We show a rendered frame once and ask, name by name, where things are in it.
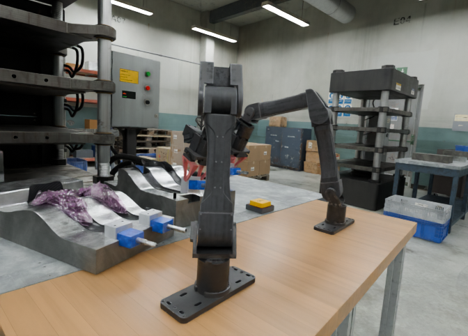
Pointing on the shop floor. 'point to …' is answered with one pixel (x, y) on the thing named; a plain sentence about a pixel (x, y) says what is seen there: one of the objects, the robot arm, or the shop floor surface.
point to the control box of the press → (134, 97)
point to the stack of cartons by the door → (312, 165)
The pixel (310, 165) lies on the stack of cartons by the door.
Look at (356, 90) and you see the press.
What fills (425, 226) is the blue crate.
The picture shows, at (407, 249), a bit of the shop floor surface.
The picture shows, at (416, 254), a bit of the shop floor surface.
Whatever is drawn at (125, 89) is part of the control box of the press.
